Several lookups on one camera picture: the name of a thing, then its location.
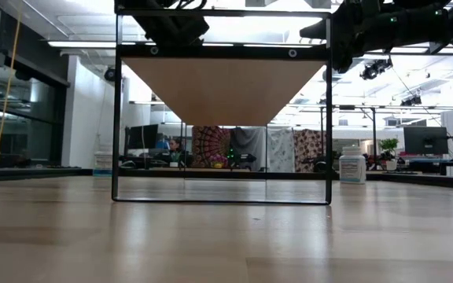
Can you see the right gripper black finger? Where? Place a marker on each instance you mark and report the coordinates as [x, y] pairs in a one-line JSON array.
[[342, 55], [342, 15]]

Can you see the small white medicine bottle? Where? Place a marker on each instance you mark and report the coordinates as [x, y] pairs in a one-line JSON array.
[[352, 169]]

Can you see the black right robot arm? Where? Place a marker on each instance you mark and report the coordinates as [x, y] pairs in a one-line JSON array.
[[427, 23]]

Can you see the black ceiling spotlight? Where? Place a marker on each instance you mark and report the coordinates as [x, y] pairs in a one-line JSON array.
[[411, 101], [374, 70]]

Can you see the black metal rack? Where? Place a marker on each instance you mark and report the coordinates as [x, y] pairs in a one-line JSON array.
[[374, 129]]

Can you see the long ceiling light strip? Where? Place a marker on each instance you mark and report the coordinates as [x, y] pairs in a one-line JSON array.
[[89, 44]]

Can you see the brown patterned hanging cloth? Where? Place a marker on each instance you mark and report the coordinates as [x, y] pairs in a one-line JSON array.
[[307, 147]]

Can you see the green potted plant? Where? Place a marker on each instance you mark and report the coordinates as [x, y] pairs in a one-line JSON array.
[[389, 145]]

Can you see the black computer monitor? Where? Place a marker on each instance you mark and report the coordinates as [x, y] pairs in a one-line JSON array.
[[425, 140], [144, 137]]

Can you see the white floral hanging cloth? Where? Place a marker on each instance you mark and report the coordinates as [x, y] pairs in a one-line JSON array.
[[281, 151]]

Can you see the red mandala tapestry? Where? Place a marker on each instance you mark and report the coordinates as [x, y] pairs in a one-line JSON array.
[[211, 141]]

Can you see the person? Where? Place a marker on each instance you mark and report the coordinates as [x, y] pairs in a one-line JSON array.
[[175, 147]]

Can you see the grey hanging cloth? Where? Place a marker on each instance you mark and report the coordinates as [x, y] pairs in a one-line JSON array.
[[250, 141]]

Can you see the white storage drawers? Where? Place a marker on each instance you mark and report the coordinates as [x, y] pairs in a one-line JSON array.
[[102, 163]]

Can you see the round black wall speaker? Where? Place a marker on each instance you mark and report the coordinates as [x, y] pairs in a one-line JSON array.
[[109, 74]]

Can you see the wooden shelf black frame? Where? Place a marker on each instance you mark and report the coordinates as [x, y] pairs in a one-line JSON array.
[[226, 90]]

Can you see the black aluminium table frame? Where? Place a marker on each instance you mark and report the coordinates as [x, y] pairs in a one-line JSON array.
[[34, 173]]

